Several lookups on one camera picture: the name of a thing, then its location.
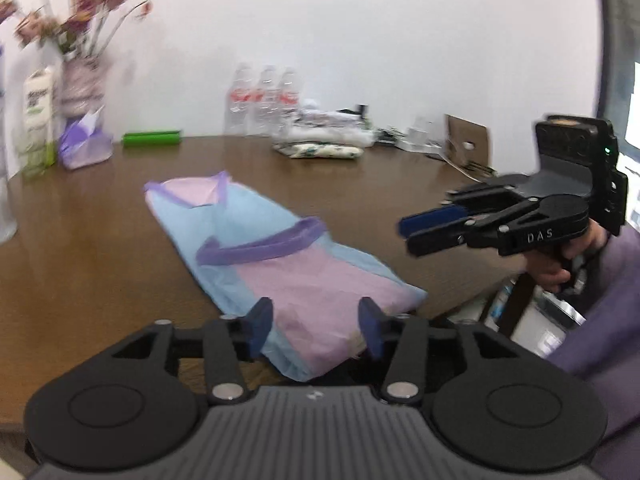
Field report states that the person's right hand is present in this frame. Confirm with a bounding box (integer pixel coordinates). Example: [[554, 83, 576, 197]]
[[524, 220, 608, 292]]

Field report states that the folded purple floral garment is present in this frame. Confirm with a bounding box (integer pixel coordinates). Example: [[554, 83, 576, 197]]
[[294, 110, 364, 129]]

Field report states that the purple fuzzy vase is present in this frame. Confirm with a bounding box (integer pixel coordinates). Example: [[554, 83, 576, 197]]
[[58, 56, 106, 119]]

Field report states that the middle plastic water bottle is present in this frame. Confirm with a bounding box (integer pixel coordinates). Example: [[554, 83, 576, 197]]
[[252, 65, 280, 136]]

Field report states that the left plastic water bottle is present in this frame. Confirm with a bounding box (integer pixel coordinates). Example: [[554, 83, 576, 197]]
[[224, 63, 253, 136]]

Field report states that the brown cardboard box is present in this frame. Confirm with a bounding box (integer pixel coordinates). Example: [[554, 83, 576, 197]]
[[445, 115, 490, 167]]

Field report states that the folded white frilly garment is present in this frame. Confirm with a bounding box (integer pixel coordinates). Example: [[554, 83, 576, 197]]
[[272, 125, 375, 148]]

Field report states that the pink artificial flower bouquet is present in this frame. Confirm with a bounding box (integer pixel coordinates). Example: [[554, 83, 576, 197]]
[[1, 0, 153, 61]]

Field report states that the folded teal flower garment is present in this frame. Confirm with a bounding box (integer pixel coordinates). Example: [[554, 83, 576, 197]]
[[273, 142, 363, 159]]

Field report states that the right plastic water bottle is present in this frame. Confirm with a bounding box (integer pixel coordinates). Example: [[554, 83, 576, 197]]
[[278, 67, 300, 126]]

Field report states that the purple tissue pack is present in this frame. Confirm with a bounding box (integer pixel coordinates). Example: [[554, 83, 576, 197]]
[[58, 107, 113, 170]]

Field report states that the pink blue purple mesh vest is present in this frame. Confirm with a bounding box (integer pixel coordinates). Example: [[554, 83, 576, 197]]
[[145, 171, 427, 382]]

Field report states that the green rectangular case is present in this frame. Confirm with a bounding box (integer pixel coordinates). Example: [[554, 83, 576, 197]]
[[122, 130, 182, 148]]

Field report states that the person's purple sleeve forearm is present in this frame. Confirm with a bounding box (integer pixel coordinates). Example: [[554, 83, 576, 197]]
[[548, 226, 639, 479]]

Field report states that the plastic water bottle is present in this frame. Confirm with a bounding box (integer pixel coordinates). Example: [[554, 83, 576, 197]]
[[224, 63, 253, 136], [278, 67, 300, 126], [252, 65, 280, 136]]

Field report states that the white round device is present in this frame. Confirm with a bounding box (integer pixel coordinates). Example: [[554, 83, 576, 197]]
[[300, 99, 320, 113]]

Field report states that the white milk carton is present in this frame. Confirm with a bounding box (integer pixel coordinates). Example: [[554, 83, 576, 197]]
[[15, 66, 55, 177]]

